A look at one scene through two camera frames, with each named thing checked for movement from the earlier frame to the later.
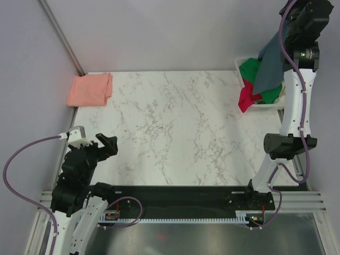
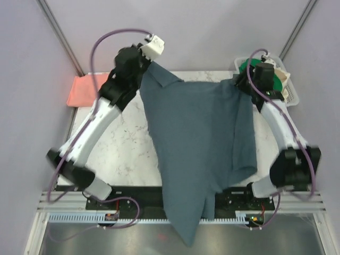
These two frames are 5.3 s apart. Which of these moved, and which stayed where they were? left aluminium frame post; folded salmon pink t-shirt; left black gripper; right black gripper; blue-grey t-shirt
Moved: left black gripper; right black gripper; blue-grey t-shirt
Stayed: left aluminium frame post; folded salmon pink t-shirt
